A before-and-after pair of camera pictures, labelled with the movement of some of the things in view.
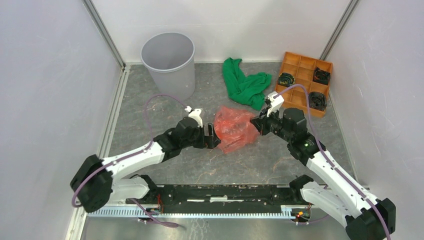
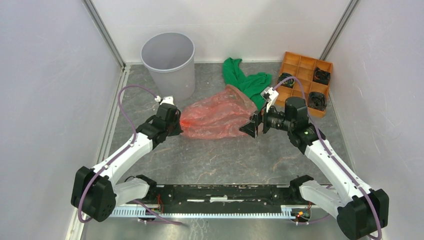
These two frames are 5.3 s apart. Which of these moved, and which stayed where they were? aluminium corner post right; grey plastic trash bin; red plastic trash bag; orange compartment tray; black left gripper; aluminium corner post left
Moved: black left gripper; red plastic trash bag
Stayed: orange compartment tray; aluminium corner post right; grey plastic trash bin; aluminium corner post left
